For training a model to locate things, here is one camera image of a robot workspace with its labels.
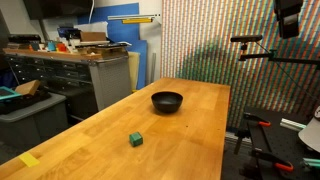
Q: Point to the gray drawer cabinet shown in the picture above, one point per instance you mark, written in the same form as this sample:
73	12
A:
110	80

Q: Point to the teal plastic piece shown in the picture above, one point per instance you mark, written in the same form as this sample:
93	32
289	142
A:
311	162

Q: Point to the teal small cup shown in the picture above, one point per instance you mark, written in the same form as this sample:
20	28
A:
51	46

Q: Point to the teal tray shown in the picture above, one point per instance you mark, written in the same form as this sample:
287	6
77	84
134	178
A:
8	93

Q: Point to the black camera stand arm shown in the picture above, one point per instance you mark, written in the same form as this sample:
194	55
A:
256	56

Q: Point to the white metal rail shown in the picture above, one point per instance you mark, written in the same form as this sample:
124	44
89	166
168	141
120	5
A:
133	16

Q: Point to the black bar camera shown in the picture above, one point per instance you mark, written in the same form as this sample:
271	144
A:
246	38

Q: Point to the beige foam board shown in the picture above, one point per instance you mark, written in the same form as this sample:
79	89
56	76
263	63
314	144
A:
134	70

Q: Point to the blue foam board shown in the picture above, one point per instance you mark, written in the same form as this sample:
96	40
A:
126	33

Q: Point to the silver aluminium extrusion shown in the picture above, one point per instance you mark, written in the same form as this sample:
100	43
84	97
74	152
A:
291	124

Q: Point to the yellow spirit level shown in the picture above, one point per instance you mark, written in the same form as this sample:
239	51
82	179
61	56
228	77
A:
136	21

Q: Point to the black tray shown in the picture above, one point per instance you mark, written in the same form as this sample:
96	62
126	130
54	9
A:
20	101

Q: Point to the black flat device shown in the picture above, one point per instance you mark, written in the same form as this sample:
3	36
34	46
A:
23	38

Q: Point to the black perforated breadboard table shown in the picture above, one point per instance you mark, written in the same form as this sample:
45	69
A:
286	143

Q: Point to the orange small container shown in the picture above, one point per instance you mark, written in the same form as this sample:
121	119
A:
61	47

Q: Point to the black monitor screen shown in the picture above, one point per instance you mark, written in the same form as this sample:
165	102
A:
56	8

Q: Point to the brown cardboard block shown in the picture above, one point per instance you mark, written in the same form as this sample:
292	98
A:
27	87

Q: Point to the green cube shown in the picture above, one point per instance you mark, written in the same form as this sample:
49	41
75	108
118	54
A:
136	139

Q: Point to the wooden shelf board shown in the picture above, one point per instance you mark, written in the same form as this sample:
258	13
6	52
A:
50	54

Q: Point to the black bowl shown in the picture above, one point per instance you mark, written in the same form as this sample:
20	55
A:
166	101

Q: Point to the multicolour patterned backdrop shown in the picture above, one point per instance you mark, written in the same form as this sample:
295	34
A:
206	33

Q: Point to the gray metal tube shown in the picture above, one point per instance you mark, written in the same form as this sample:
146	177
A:
153	68

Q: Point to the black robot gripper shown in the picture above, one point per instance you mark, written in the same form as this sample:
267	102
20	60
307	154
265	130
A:
288	20

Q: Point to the gray storage bin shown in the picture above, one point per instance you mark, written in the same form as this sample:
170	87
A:
33	123

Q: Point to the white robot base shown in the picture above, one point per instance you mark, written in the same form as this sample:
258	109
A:
311	133

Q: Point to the brown cardboard box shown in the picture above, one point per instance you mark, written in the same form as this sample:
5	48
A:
93	36

